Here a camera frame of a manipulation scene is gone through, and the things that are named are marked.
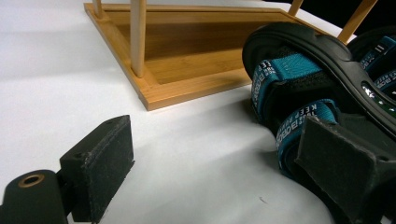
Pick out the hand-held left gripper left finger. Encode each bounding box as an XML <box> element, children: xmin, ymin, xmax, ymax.
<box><xmin>59</xmin><ymin>114</ymin><xmax>135</xmax><ymax>224</ymax></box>

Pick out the wooden three-tier shoe rack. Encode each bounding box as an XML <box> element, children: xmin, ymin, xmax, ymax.
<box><xmin>83</xmin><ymin>0</ymin><xmax>379</xmax><ymax>112</ymax></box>

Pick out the black sandal with teal straps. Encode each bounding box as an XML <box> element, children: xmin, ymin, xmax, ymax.
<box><xmin>346</xmin><ymin>25</ymin><xmax>396</xmax><ymax>101</ymax></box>
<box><xmin>241</xmin><ymin>21</ymin><xmax>396</xmax><ymax>224</ymax></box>

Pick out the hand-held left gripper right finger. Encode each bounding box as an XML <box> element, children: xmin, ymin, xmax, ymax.
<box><xmin>294</xmin><ymin>116</ymin><xmax>396</xmax><ymax>224</ymax></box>

